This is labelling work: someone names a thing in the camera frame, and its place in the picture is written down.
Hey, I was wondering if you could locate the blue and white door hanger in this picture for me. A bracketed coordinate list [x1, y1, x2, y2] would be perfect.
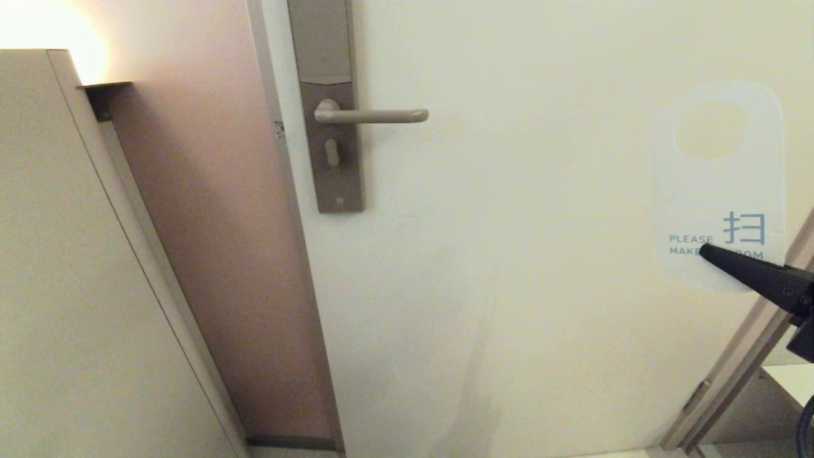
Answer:
[652, 81, 787, 295]

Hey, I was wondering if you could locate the white room door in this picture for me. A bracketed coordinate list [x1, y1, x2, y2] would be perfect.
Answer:
[261, 0, 814, 457]

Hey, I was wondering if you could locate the bronze door lock plate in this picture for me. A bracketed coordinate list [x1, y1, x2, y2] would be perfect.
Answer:
[287, 0, 366, 214]

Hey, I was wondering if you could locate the beige cabinet panel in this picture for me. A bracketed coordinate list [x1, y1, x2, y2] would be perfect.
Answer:
[0, 50, 249, 458]

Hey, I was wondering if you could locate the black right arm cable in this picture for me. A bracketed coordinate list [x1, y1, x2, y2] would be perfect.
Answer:
[797, 394, 814, 458]

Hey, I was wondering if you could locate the small metal frame hinge plate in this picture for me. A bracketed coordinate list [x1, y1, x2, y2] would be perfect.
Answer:
[684, 380, 712, 413]

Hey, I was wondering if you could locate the beige metal door handle lever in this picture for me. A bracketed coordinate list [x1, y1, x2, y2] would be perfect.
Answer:
[314, 99, 429, 125]

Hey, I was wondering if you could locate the dark wall lamp fixture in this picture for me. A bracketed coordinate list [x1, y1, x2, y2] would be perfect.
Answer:
[78, 81, 133, 123]

